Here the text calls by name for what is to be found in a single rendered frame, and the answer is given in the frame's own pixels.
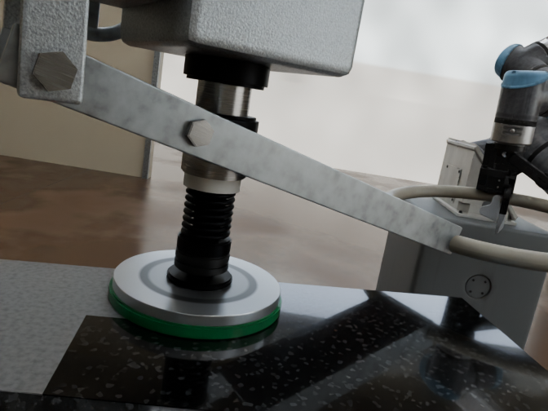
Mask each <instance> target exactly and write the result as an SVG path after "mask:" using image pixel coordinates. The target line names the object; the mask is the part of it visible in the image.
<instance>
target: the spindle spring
mask: <svg viewBox="0 0 548 411"><path fill-rule="evenodd" d="M186 193H187V194H186V195H185V199H186V201H185V202H184V205H185V206H186V207H185V208H184V209H183V212H184V215H183V222H182V226H183V227H182V228H181V232H182V233H183V234H184V235H185V236H187V237H190V238H193V239H197V240H203V241H217V240H222V239H224V238H226V237H228V236H229V235H230V232H231V231H230V228H231V227H232V225H231V222H232V215H233V211H232V210H233V209H234V204H233V202H234V201H235V200H236V199H235V197H234V196H235V195H236V194H235V193H234V194H218V193H209V192H198V191H197V190H195V189H191V188H186ZM196 197H201V198H206V199H224V200H222V201H210V200H203V199H198V198H196ZM195 204H198V205H195ZM200 205H204V206H200ZM205 206H223V207H205ZM194 211H199V212H204V213H222V214H201V213H197V212H194ZM193 218H197V219H193ZM199 219H208V220H220V219H222V220H220V221H204V220H199ZM191 224H194V225H197V226H202V227H220V228H200V227H196V226H193V225H191ZM190 231H192V232H190ZM194 232H199V233H209V234H214V233H219V234H216V235H205V234H198V233H194Z"/></svg>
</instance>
